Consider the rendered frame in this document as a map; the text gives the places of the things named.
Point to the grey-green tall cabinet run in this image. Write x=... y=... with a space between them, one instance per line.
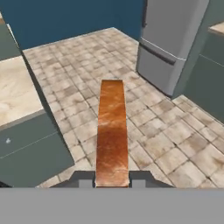
x=204 y=67

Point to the grey-green counter cabinet run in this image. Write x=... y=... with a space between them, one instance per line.
x=32 y=148

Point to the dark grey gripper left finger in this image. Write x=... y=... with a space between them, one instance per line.
x=83 y=178

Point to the brown toasted bread slice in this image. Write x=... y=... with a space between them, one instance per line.
x=112 y=134

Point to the grey fridge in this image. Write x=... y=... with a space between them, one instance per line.
x=167 y=43

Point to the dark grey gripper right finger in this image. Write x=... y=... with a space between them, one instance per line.
x=141 y=177

